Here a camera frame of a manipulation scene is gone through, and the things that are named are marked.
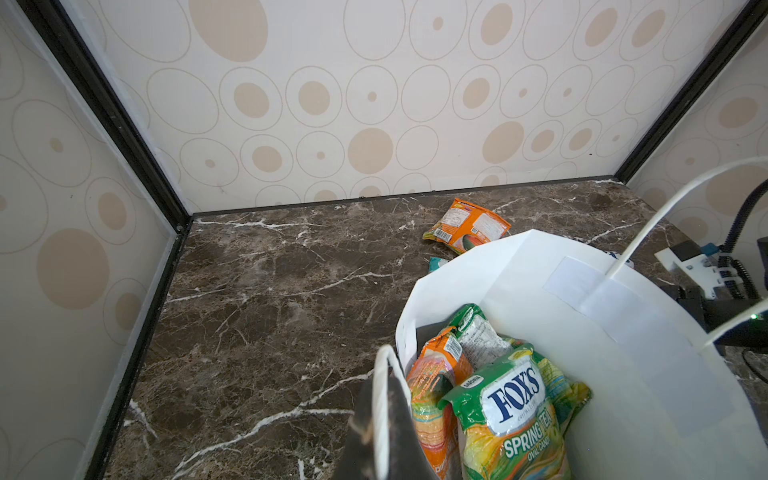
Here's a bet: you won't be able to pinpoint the right black frame post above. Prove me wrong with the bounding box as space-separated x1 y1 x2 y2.
613 0 767 184

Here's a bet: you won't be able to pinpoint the white paper bag colourful print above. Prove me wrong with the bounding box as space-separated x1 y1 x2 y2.
370 155 768 480

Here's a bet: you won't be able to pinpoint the green tea candy packet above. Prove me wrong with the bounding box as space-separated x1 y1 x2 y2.
449 303 512 370

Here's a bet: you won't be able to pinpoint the large orange snack packet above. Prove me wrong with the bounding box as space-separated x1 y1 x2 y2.
407 326 473 479

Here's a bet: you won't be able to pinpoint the left black frame post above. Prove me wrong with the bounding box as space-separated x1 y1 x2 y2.
16 1 192 232

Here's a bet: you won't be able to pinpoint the black frame post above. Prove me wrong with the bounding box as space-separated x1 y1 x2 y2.
16 1 192 232
613 0 767 184

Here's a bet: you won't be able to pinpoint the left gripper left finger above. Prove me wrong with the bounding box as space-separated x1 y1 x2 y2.
332 378 376 480

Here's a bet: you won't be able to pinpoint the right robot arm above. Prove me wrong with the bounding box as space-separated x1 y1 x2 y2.
672 181 767 332

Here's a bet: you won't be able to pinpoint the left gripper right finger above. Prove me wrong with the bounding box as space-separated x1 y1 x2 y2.
387 374 437 480

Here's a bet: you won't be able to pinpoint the teal red Fox's packet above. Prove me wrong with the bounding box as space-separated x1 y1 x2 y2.
428 257 448 273

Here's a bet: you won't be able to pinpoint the yellow green Fox's packet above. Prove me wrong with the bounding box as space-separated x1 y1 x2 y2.
438 343 592 479

